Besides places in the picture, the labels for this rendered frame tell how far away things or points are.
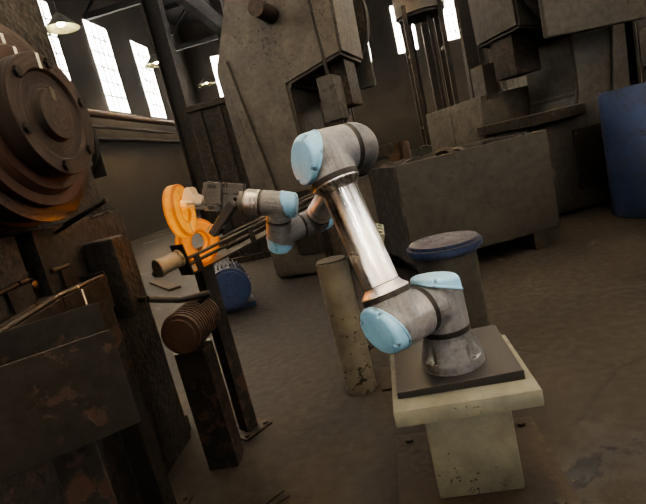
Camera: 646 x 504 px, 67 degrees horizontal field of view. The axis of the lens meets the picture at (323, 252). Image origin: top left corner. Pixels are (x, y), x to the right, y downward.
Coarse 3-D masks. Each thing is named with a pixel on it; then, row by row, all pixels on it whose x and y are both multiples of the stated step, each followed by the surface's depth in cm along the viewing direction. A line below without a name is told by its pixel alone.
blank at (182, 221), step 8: (176, 184) 143; (168, 192) 139; (176, 192) 142; (168, 200) 138; (176, 200) 141; (168, 208) 138; (176, 208) 139; (184, 208) 149; (168, 216) 138; (176, 216) 138; (184, 216) 148; (192, 216) 150; (168, 224) 139; (176, 224) 139; (184, 224) 142; (192, 224) 148; (176, 232) 141; (184, 232) 142; (192, 232) 147
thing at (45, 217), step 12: (0, 24) 114; (12, 36) 117; (84, 180) 134; (0, 192) 103; (84, 192) 132; (0, 204) 103; (12, 204) 106; (24, 204) 110; (72, 204) 126; (0, 216) 109; (12, 216) 110; (24, 216) 109; (36, 216) 112; (48, 216) 116; (60, 216) 121
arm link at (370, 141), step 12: (360, 132) 114; (372, 132) 118; (372, 144) 116; (372, 156) 117; (360, 168) 119; (312, 204) 145; (324, 204) 140; (300, 216) 149; (312, 216) 146; (324, 216) 144; (312, 228) 150; (324, 228) 153
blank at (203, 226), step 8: (200, 224) 166; (208, 224) 168; (200, 232) 167; (208, 232) 168; (176, 240) 161; (184, 240) 161; (208, 240) 168; (216, 240) 170; (192, 248) 163; (216, 248) 170; (200, 256) 165
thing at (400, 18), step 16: (400, 0) 878; (416, 0) 862; (432, 0) 864; (400, 16) 888; (416, 16) 893; (432, 16) 922; (432, 32) 910; (432, 48) 916; (448, 48) 881; (448, 64) 886; (416, 80) 898; (448, 80) 951; (416, 96) 963; (448, 96) 957
